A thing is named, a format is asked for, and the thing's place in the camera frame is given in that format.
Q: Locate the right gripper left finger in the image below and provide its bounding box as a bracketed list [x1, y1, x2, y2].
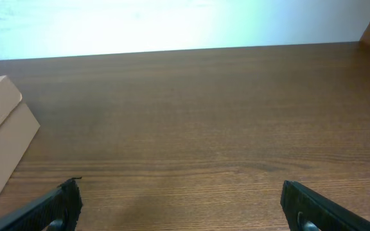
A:
[0, 178, 83, 231]

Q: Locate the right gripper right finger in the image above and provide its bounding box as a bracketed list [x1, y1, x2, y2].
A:
[280, 180, 370, 231]

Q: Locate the cardboard box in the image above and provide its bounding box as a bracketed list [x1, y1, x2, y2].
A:
[0, 76, 40, 193]

